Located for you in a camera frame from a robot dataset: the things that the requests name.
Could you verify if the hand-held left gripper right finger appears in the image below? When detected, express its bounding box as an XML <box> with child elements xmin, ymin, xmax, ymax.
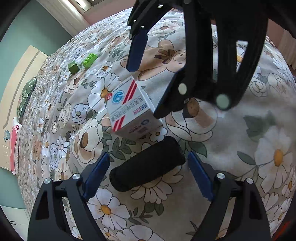
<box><xmin>188</xmin><ymin>152</ymin><xmax>271</xmax><ymax>241</ymax></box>

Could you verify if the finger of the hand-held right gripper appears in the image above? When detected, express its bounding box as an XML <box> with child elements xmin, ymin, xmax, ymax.
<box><xmin>127</xmin><ymin>0</ymin><xmax>170</xmax><ymax>72</ymax></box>
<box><xmin>153</xmin><ymin>0</ymin><xmax>269</xmax><ymax>120</ymax></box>

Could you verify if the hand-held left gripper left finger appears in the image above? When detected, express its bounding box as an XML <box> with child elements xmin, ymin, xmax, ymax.
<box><xmin>27</xmin><ymin>152</ymin><xmax>110</xmax><ymax>241</ymax></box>

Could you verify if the black roll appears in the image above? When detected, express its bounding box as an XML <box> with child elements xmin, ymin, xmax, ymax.
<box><xmin>109</xmin><ymin>136</ymin><xmax>186</xmax><ymax>192</ymax></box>

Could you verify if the white red-striped medicine box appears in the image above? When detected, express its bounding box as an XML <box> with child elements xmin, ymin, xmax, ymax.
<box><xmin>106</xmin><ymin>75</ymin><xmax>163</xmax><ymax>141</ymax></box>

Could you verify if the light green toy block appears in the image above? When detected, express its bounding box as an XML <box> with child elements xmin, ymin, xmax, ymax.
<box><xmin>83</xmin><ymin>53</ymin><xmax>99</xmax><ymax>69</ymax></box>

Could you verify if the floral blanket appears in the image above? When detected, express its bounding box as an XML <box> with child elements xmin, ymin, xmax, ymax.
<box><xmin>14</xmin><ymin>7</ymin><xmax>296</xmax><ymax>241</ymax></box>

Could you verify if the dark green toy block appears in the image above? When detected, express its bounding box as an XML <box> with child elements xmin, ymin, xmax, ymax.
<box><xmin>68</xmin><ymin>62</ymin><xmax>80</xmax><ymax>75</ymax></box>

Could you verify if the window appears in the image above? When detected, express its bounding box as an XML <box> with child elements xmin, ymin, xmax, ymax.
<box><xmin>69</xmin><ymin>0</ymin><xmax>99</xmax><ymax>7</ymax></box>

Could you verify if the beige curtain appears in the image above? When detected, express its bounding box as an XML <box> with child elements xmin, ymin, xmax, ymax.
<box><xmin>46</xmin><ymin>0</ymin><xmax>90</xmax><ymax>37</ymax></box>

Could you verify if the pink pillow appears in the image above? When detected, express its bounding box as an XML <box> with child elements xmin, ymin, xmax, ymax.
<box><xmin>9</xmin><ymin>117</ymin><xmax>22</xmax><ymax>175</ymax></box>

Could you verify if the white wardrobe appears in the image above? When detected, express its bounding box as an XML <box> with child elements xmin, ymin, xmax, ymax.
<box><xmin>0</xmin><ymin>205</ymin><xmax>29</xmax><ymax>234</ymax></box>

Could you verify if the green leaf pillow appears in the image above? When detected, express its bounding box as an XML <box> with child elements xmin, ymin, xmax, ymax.
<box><xmin>17</xmin><ymin>77</ymin><xmax>37</xmax><ymax>118</ymax></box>

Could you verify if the cream wooden headboard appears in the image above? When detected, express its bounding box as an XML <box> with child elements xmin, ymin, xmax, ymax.
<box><xmin>0</xmin><ymin>45</ymin><xmax>49</xmax><ymax>167</ymax></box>

